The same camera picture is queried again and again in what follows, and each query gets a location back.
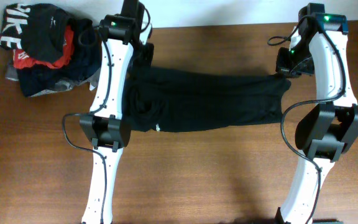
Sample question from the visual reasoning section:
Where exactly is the grey shirt under pile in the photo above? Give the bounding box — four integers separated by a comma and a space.
5, 61, 100, 98

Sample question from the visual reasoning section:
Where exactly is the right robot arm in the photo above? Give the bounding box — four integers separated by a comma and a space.
274, 2, 358, 223

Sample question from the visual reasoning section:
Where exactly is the red shirt in pile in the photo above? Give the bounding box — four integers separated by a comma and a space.
13, 26, 75, 69

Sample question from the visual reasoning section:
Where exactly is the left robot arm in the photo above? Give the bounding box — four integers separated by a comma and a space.
80, 0, 154, 224

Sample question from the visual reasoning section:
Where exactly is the navy blue shirt in pile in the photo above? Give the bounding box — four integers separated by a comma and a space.
17, 18, 103, 98

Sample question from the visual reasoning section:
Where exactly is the black Nike shirt on pile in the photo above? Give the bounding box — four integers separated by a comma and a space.
0, 3, 73, 63

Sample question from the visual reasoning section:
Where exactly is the black t-shirt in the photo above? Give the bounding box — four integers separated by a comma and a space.
122, 67, 291, 133

